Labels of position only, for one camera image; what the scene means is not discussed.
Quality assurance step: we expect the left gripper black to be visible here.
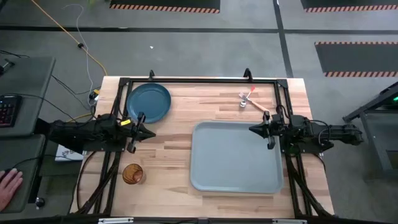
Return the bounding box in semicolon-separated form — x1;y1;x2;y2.
126;111;157;154

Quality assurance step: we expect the grey rectangular serving tray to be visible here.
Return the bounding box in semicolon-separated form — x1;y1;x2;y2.
190;121;284;194

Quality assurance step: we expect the black thin cable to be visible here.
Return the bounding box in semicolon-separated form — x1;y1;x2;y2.
0;49;103;123

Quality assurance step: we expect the grey side desk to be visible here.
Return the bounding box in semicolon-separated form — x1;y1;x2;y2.
0;55;57;215

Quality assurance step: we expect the fork with peach handle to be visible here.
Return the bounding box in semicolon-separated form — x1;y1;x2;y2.
238;91;270;113

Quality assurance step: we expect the white printed paper sheet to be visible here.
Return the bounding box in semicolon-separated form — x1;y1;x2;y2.
55;144;85;162

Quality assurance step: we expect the black aluminium rig frame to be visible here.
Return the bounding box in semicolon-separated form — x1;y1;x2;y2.
73;76;336;219

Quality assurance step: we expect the black equipment stand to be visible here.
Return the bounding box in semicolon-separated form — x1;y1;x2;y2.
341;81;398;182

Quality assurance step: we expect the spoon with red handle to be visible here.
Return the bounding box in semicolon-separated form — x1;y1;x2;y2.
239;86;256;108

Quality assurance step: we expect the white floor cable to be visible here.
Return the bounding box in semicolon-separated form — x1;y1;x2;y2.
61;3;95;94

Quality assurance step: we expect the silver table bracket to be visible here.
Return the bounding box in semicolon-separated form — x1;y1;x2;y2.
272;218;308;224
98;217;135;224

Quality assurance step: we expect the black keyboard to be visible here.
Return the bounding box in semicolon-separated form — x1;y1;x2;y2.
0;95;23;129

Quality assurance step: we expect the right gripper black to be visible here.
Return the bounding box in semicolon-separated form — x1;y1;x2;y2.
248;111;277;151

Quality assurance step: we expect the hazard striped black floor mat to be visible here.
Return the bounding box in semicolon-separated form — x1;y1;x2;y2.
300;0;398;14
314;40;398;78
109;0;221;14

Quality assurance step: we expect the amber faceted plastic cup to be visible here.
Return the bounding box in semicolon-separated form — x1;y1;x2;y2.
122;163;145;185

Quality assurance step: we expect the yellow floor cable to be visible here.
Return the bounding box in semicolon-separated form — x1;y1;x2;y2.
30;0;108;123

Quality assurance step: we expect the dark blue round plate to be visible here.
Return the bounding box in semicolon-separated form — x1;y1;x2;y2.
126;83;172;124

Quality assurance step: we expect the person's hand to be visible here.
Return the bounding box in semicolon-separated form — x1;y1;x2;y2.
0;167;24;212

